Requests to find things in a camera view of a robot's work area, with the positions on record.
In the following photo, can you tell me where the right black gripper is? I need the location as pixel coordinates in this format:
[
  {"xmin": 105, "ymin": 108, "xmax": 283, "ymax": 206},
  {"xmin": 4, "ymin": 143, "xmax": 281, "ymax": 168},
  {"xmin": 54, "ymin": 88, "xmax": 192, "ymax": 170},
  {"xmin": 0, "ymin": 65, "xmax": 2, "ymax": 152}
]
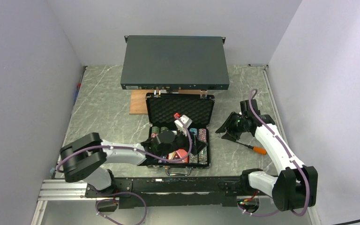
[{"xmin": 216, "ymin": 112, "xmax": 247, "ymax": 141}]

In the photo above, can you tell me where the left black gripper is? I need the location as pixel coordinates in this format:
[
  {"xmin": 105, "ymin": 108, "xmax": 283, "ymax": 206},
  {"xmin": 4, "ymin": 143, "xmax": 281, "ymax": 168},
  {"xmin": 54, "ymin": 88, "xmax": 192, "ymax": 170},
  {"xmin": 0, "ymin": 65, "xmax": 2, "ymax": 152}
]
[{"xmin": 159, "ymin": 127, "xmax": 208, "ymax": 158}]

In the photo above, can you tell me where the black poker chip case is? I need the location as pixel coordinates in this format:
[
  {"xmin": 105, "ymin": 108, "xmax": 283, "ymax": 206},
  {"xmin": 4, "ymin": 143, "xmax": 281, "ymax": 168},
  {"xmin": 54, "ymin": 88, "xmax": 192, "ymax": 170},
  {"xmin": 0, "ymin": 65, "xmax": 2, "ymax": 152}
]
[{"xmin": 143, "ymin": 93, "xmax": 215, "ymax": 169}]

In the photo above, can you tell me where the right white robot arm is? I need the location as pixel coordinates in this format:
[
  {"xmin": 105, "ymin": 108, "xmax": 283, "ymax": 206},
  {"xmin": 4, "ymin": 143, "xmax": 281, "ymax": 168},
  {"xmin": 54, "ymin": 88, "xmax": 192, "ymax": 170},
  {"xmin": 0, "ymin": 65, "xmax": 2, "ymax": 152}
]
[{"xmin": 216, "ymin": 98, "xmax": 318, "ymax": 212}]

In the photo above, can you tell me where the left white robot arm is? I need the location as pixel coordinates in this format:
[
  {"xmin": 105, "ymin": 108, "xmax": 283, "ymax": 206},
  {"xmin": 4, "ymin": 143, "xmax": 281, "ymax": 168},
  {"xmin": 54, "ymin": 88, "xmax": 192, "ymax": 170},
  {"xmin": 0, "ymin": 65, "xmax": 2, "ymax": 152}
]
[{"xmin": 56, "ymin": 130, "xmax": 208, "ymax": 197}]

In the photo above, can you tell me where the light blue chip column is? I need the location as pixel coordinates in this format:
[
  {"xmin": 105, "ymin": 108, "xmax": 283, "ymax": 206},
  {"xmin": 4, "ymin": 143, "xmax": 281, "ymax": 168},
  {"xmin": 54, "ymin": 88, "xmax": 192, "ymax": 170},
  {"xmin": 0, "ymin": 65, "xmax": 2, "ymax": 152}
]
[{"xmin": 188, "ymin": 128, "xmax": 198, "ymax": 164}]

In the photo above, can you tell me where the red green chip column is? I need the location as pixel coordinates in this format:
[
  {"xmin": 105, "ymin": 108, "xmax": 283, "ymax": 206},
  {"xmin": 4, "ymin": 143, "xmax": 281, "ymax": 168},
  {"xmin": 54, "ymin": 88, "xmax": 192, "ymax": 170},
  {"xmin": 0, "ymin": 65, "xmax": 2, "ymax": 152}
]
[{"xmin": 150, "ymin": 126, "xmax": 160, "ymax": 138}]

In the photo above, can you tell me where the wooden board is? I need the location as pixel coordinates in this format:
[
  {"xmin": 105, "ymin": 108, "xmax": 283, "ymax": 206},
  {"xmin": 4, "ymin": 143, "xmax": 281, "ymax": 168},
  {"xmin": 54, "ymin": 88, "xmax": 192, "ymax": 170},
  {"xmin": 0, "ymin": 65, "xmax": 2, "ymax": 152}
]
[{"xmin": 129, "ymin": 90, "xmax": 207, "ymax": 115}]

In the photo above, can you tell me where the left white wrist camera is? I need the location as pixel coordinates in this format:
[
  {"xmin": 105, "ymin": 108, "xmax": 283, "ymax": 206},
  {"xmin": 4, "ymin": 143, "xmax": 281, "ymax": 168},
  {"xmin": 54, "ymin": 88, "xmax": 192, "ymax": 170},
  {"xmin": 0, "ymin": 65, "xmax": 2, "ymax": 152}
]
[{"xmin": 174, "ymin": 113, "xmax": 193, "ymax": 136}]

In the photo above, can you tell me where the orange handled screwdriver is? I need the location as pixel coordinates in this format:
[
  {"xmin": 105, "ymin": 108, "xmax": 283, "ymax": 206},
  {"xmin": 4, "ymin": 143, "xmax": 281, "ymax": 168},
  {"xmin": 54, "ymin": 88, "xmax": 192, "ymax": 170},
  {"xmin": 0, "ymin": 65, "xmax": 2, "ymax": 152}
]
[{"xmin": 237, "ymin": 142, "xmax": 267, "ymax": 155}]

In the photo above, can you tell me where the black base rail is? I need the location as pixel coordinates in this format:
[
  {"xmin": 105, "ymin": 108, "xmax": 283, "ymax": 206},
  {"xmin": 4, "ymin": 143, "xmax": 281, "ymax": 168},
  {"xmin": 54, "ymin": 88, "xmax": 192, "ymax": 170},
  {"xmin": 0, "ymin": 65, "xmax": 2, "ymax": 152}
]
[{"xmin": 84, "ymin": 176, "xmax": 257, "ymax": 209}]

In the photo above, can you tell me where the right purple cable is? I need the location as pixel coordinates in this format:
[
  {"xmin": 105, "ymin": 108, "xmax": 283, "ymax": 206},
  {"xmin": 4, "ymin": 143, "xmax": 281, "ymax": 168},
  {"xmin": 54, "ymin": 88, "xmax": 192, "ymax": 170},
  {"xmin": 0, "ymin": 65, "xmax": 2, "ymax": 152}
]
[{"xmin": 237, "ymin": 89, "xmax": 310, "ymax": 218}]

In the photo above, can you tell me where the dark rack-mount server unit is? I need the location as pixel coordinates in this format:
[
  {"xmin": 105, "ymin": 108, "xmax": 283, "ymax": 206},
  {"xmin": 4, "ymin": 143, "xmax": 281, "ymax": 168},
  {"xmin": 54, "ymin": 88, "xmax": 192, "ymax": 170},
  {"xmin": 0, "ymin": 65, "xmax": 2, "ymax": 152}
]
[{"xmin": 120, "ymin": 35, "xmax": 230, "ymax": 90}]

